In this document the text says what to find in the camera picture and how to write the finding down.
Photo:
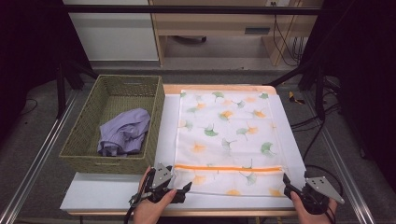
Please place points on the purple garment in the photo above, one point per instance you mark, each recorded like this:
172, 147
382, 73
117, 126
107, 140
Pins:
124, 130

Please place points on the black horizontal bar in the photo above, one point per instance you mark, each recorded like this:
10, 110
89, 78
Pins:
186, 9

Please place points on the black curtain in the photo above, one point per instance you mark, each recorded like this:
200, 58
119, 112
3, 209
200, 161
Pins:
28, 46
364, 77

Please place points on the white cabinet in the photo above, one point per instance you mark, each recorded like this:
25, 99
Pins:
115, 34

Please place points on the wooden desk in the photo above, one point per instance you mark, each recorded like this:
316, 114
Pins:
218, 23

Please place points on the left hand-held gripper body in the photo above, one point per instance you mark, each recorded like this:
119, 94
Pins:
162, 175

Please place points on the black metal stand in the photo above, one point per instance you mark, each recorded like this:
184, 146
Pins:
61, 93
319, 93

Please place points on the aluminium rail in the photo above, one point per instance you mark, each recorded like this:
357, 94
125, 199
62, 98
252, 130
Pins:
37, 161
342, 165

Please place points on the green woven basket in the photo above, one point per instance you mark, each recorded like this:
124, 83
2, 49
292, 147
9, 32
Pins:
84, 133

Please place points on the person's left hand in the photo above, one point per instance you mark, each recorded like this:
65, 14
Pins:
149, 213

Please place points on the leaf-print mesh laundry bag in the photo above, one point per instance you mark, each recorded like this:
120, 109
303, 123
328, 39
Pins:
230, 137

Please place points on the yellow and black tool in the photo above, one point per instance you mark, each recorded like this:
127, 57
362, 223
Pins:
293, 98

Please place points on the person's right hand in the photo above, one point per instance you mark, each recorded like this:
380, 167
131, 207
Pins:
311, 219

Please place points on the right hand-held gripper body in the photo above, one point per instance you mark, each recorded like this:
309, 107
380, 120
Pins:
322, 188

